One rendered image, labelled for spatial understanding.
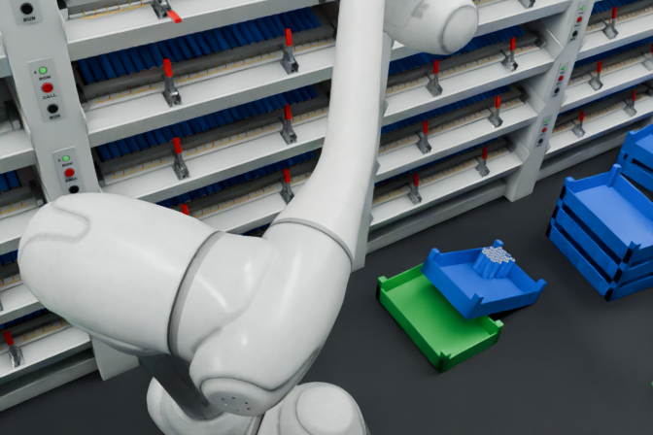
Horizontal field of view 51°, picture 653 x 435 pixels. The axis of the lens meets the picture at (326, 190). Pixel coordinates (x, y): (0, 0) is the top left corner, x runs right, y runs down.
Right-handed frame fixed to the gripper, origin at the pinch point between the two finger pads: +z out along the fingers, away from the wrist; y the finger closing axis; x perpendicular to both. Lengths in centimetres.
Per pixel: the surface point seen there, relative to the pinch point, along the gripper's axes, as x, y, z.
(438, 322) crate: -101, 31, -3
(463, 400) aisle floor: -105, 22, -25
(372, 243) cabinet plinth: -91, 31, 28
